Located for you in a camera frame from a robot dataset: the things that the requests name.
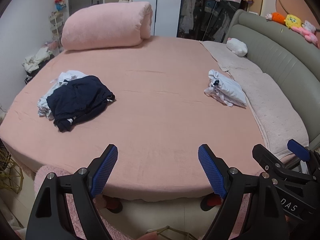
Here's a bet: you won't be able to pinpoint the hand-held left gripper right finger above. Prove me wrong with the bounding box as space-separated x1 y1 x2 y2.
198 144 287 240

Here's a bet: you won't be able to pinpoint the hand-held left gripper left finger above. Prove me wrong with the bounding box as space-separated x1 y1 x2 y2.
25 144 118 240

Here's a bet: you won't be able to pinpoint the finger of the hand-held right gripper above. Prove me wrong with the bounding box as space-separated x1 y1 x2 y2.
252 144 320 219
287 139 320 178

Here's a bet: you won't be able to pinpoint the stack of folded white clothes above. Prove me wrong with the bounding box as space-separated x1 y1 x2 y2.
204 69 248 108

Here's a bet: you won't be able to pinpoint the crumpled white clothes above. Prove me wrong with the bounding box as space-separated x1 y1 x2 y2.
37 70 87 119

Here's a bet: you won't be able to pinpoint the pile of light clothes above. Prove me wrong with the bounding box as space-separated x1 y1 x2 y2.
22 46 54 74

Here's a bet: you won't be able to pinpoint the red black slipper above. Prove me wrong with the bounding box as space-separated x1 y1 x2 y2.
200 195 223 212
104 196 123 212

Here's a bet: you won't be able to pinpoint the pale pink waffle pillow towel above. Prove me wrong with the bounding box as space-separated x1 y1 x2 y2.
229 67 310 160
200 41 263 72

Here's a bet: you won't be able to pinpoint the pink fluffy rug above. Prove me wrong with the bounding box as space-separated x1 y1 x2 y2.
32 165 253 240

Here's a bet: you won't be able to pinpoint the round bed pink sheet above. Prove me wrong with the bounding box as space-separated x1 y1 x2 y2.
0 35 310 228

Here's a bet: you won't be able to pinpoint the grey padded headboard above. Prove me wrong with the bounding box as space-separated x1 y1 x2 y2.
222 9 320 153

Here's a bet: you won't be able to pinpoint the white plush toy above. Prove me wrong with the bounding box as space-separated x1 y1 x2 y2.
226 38 248 57

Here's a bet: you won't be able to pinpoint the yellow sponge plush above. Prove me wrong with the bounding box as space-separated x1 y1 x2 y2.
285 14 304 28

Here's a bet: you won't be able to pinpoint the orange carrot plush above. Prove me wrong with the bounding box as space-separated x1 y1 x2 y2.
266 12 287 25

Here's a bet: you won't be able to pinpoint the rolled pink quilt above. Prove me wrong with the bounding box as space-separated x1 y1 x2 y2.
61 1 153 51

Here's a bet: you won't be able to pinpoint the glass door wardrobe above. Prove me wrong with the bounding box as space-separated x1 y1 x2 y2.
176 0 242 42

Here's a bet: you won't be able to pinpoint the white wardrobe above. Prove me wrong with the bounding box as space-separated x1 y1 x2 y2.
132 0 184 37

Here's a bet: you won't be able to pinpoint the red blue doll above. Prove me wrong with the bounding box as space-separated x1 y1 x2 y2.
54 0 67 12

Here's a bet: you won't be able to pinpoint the gold wire basket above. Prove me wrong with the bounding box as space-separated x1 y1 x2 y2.
0 145 24 194
147 226 200 240

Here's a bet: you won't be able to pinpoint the white wire rack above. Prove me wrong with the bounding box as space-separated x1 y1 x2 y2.
48 11 66 53

